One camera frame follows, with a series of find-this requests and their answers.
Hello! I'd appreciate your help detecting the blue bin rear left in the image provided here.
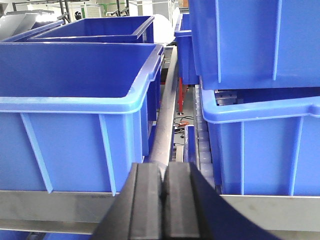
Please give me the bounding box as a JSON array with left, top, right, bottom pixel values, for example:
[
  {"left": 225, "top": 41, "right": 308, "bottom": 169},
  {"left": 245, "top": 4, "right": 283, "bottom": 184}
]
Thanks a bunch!
[{"left": 1, "top": 16, "right": 155, "bottom": 44}]

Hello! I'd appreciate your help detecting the grey steel divider rail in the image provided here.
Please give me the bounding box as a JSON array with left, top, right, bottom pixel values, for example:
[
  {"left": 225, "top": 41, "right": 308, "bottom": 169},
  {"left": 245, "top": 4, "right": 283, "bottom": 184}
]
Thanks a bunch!
[{"left": 149, "top": 46, "right": 179, "bottom": 172}]

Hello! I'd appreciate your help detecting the blue bin right stacked bottom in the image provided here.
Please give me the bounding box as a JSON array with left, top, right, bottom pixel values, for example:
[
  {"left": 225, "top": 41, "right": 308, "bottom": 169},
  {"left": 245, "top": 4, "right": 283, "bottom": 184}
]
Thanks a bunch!
[{"left": 200, "top": 87, "right": 320, "bottom": 196}]

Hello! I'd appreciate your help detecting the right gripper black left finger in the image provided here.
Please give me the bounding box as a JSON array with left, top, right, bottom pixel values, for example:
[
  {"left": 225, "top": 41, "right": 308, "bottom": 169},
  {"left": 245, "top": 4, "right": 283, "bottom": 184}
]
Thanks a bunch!
[{"left": 91, "top": 163, "right": 162, "bottom": 240}]

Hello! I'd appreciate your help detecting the red metal frame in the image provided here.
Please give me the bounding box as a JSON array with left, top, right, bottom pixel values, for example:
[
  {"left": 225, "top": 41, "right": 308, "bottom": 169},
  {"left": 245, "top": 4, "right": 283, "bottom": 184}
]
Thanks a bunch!
[{"left": 178, "top": 77, "right": 189, "bottom": 115}]

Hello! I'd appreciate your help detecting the blue target box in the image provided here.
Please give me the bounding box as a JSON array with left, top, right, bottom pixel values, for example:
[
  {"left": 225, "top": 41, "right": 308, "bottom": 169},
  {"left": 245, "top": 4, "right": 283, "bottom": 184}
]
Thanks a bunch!
[{"left": 0, "top": 42, "right": 163, "bottom": 194}]

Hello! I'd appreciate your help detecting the blue bin right stacked top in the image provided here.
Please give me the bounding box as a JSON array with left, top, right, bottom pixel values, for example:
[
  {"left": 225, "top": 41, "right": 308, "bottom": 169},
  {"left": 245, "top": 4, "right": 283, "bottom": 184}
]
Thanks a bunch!
[{"left": 189, "top": 0, "right": 320, "bottom": 90}]

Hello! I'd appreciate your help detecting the blue bin stacked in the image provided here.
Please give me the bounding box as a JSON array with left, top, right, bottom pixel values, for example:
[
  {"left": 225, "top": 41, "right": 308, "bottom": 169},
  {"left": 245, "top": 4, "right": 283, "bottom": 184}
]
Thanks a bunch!
[
  {"left": 189, "top": 0, "right": 320, "bottom": 90},
  {"left": 200, "top": 87, "right": 320, "bottom": 196}
]

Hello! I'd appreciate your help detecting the lower steel rack bar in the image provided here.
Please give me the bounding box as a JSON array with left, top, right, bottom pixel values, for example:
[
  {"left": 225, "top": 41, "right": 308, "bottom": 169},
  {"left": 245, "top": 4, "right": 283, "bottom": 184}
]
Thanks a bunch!
[{"left": 0, "top": 190, "right": 320, "bottom": 240}]

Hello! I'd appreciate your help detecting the right white roller track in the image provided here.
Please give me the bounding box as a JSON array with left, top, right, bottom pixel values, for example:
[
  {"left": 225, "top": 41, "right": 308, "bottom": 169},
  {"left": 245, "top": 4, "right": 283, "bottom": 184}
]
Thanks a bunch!
[{"left": 193, "top": 85, "right": 215, "bottom": 189}]

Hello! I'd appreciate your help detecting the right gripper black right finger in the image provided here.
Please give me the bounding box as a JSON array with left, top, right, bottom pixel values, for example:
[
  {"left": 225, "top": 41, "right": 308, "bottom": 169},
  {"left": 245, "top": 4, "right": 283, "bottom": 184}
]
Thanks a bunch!
[{"left": 162, "top": 162, "right": 277, "bottom": 240}]

